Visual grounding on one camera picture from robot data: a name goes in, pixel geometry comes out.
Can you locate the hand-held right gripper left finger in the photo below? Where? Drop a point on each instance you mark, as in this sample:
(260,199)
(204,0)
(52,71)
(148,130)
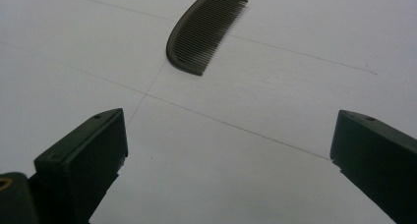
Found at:
(85,158)

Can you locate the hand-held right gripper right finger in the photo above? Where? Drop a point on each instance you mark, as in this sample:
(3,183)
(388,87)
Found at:
(377,152)

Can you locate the black plastic comb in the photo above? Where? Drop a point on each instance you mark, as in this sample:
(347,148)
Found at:
(200,34)

